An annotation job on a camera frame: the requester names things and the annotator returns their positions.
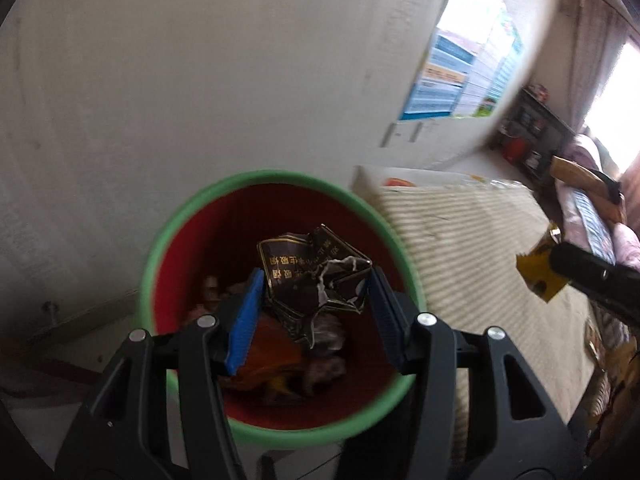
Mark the dark shelf unit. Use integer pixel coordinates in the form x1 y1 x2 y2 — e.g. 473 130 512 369
492 84 577 192

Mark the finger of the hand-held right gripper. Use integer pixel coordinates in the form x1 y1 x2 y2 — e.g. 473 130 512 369
549 242 640 324

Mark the pink floral quilt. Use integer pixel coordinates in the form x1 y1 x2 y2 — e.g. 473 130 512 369
612 219 640 267

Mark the green bin with red inside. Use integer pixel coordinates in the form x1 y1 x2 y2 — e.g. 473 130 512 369
139 170 427 450

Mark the green bordered wall poster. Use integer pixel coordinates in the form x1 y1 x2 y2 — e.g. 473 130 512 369
475 25 525 119

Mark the black cloth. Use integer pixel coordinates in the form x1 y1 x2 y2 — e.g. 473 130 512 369
592 169 627 207

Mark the orange wrapper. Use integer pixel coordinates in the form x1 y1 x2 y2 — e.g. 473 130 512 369
247 317 307 392

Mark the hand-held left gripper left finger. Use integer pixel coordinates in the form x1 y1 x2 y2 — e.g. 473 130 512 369
55 267 265 480

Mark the white chart wall poster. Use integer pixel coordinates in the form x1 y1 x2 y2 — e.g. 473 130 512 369
450 10 512 117

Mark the bright window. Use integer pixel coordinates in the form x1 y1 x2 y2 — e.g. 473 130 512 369
582 42 640 172

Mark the red box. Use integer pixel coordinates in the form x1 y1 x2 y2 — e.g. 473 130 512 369
502 137 529 164

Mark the yellow snack box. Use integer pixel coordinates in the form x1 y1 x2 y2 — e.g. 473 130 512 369
515 227 571 304

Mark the blue letter wall poster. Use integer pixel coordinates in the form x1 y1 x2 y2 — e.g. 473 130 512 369
398 27 482 122

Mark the yellow checked mat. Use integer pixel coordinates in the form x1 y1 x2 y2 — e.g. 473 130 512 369
372 182 603 461

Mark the black gold wrapper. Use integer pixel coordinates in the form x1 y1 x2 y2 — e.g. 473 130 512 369
256 224 375 352

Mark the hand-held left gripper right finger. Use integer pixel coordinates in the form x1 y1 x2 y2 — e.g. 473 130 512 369
340 266 586 480

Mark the brown cushion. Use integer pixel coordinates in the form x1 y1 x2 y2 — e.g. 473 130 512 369
549 155 627 224

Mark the folded pink quilt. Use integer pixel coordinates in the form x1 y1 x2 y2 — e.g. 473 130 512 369
555 134 607 187

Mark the pink patterned curtain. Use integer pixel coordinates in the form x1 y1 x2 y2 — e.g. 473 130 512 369
569 0 640 132

